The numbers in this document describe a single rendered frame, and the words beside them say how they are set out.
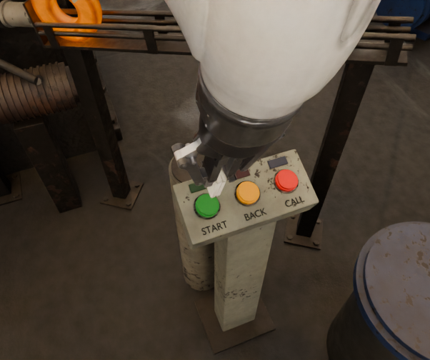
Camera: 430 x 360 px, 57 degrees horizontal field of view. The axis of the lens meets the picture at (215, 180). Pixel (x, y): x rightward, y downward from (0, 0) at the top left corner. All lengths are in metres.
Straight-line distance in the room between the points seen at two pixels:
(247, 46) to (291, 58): 0.02
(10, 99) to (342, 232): 1.07
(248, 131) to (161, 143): 1.31
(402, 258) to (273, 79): 0.70
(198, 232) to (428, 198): 1.11
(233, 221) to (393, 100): 1.40
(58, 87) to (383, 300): 0.90
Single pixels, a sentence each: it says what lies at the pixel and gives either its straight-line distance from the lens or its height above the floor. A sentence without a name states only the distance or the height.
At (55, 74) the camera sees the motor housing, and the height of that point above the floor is 0.53.
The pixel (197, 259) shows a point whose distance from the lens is 1.06.
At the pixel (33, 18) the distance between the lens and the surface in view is 1.05.
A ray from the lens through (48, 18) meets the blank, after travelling 1.04.
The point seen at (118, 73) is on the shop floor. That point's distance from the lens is 2.00.
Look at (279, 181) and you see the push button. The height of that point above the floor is 0.61.
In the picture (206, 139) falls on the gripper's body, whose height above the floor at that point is 0.88.
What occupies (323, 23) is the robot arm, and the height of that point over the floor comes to 1.05.
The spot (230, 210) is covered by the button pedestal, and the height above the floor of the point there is 0.59.
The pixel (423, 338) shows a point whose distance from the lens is 0.84.
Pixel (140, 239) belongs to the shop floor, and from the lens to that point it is 1.35.
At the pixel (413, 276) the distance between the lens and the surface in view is 0.89.
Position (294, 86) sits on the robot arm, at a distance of 0.25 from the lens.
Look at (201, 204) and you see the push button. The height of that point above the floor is 0.61.
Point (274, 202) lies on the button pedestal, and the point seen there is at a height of 0.59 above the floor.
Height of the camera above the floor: 1.15
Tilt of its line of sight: 51 degrees down
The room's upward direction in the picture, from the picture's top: straight up
